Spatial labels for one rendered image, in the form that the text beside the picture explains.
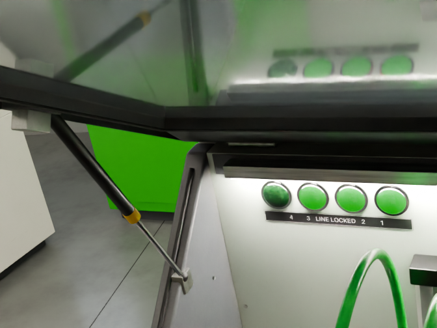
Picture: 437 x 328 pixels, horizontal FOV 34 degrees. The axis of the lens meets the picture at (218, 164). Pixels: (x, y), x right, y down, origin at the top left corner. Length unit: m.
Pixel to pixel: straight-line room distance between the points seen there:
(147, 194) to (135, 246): 0.30
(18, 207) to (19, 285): 0.41
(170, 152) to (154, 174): 0.19
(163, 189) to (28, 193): 0.72
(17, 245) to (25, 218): 0.15
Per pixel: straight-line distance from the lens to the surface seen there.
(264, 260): 1.22
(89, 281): 3.73
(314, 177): 1.07
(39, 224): 4.07
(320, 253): 1.17
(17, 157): 3.92
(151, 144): 3.81
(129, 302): 3.48
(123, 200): 0.96
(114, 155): 3.97
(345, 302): 0.82
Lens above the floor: 1.91
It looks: 24 degrees down
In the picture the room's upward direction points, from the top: 11 degrees counter-clockwise
